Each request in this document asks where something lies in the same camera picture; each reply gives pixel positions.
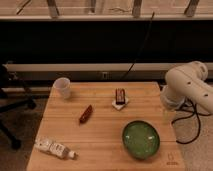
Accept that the green ceramic bowl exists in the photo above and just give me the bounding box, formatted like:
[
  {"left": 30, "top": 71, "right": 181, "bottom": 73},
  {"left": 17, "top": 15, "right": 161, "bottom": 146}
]
[{"left": 122, "top": 120, "right": 160, "bottom": 160}]

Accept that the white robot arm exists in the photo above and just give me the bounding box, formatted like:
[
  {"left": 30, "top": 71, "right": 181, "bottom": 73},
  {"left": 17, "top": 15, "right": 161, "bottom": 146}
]
[{"left": 160, "top": 61, "right": 213, "bottom": 114}]

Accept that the brown chocolate bar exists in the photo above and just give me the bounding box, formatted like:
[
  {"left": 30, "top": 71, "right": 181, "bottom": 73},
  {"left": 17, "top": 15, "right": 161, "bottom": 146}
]
[{"left": 116, "top": 88, "right": 125, "bottom": 104}]

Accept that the red chili pepper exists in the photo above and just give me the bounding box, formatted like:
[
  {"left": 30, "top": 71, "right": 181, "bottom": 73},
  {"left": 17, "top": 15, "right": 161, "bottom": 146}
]
[{"left": 79, "top": 105, "right": 93, "bottom": 124}]

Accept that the white plastic cup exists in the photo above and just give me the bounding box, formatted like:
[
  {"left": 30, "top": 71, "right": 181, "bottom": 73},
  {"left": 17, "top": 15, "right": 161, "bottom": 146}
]
[{"left": 53, "top": 77, "right": 71, "bottom": 99}]

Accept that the white tube with label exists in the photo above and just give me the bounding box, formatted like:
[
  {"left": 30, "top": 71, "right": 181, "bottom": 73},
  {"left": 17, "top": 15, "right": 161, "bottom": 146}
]
[{"left": 34, "top": 138, "right": 77, "bottom": 159}]

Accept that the black office chair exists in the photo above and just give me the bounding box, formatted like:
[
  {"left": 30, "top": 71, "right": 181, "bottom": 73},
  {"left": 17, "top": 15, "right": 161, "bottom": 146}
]
[{"left": 0, "top": 64, "right": 36, "bottom": 150}]

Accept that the black hanging cable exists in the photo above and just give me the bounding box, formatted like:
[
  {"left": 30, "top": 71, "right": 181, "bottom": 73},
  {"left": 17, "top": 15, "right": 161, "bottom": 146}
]
[{"left": 120, "top": 11, "right": 156, "bottom": 81}]

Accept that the black floor cable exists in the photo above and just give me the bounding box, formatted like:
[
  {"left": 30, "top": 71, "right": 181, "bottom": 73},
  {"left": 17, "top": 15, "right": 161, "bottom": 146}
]
[{"left": 171, "top": 101, "right": 213, "bottom": 145}]

